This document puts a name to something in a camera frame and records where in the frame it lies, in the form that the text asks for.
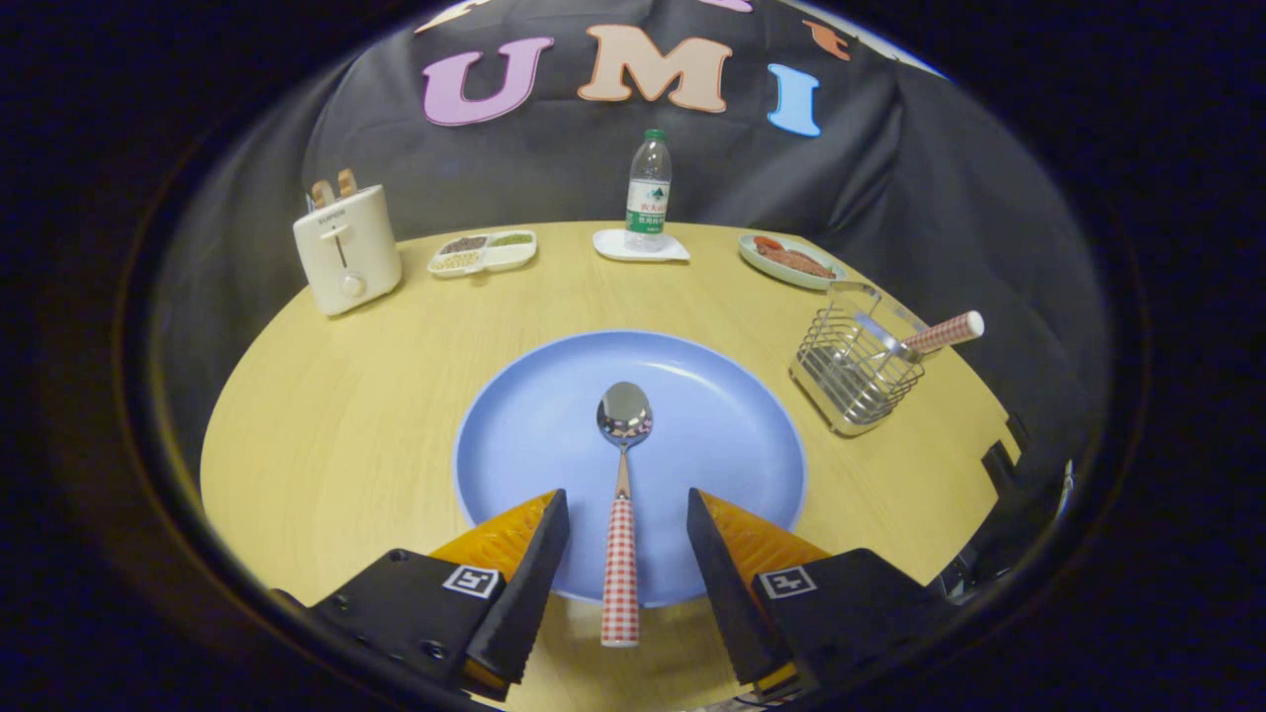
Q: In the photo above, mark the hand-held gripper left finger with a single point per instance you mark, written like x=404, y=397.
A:
x=514, y=593

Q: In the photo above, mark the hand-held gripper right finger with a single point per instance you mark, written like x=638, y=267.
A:
x=732, y=603

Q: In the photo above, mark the blue round plate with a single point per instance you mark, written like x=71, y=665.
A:
x=524, y=435

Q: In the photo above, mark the black chair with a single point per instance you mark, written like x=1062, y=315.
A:
x=1001, y=465

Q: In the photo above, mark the white divided condiment dish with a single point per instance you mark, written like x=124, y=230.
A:
x=509, y=255

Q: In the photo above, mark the pale green food plate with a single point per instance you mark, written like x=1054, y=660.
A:
x=757, y=259

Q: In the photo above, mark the sliced meat and vegetables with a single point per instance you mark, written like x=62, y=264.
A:
x=791, y=259

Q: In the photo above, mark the white square coaster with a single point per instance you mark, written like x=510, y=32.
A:
x=608, y=245

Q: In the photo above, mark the cream toaster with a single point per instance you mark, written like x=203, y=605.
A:
x=351, y=257

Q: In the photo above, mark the clear green-capped water bottle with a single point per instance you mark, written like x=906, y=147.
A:
x=648, y=198

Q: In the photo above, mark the brown toast slice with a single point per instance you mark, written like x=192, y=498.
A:
x=347, y=182
x=322, y=193

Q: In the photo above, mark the black backdrop cloth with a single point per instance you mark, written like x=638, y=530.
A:
x=940, y=198

